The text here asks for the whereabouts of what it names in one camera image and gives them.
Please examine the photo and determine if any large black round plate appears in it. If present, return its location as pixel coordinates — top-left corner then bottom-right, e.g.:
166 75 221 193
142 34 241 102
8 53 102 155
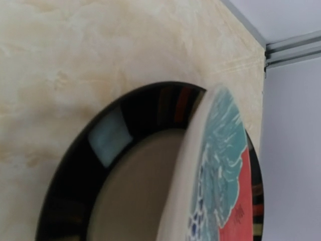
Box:
36 82 264 240

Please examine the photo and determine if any grey white painted plate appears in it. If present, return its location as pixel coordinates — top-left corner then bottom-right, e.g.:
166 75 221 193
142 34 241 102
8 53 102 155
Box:
156 85 253 240

